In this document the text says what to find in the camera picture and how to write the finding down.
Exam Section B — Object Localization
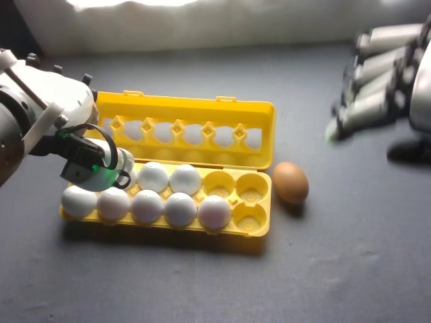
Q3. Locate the grey table cloth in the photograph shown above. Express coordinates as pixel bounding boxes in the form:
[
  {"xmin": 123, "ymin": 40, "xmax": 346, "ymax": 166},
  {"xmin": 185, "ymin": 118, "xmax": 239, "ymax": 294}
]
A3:
[{"xmin": 0, "ymin": 40, "xmax": 431, "ymax": 323}]

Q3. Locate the brown egg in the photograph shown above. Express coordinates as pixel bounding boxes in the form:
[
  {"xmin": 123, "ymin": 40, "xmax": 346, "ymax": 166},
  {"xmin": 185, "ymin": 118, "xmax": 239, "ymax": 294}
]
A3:
[{"xmin": 272, "ymin": 161, "xmax": 310, "ymax": 205}]

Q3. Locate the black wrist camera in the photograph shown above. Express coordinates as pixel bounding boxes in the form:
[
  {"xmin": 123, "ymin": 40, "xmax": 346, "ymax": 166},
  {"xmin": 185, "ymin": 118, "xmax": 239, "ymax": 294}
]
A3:
[{"xmin": 59, "ymin": 129, "xmax": 106, "ymax": 184}]

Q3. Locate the yellow plastic egg box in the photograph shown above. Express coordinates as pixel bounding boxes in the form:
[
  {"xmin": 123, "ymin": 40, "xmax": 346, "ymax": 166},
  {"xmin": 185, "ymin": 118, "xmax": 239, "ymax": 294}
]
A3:
[{"xmin": 59, "ymin": 89, "xmax": 276, "ymax": 238}]

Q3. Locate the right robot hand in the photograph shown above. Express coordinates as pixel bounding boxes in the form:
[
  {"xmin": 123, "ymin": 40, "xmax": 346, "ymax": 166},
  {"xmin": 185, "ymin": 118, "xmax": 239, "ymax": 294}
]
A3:
[{"xmin": 13, "ymin": 52, "xmax": 137, "ymax": 193}]

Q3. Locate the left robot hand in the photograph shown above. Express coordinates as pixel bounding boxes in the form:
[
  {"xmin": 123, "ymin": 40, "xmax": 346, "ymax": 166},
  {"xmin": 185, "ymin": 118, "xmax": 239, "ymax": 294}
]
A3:
[{"xmin": 325, "ymin": 13, "xmax": 431, "ymax": 164}]

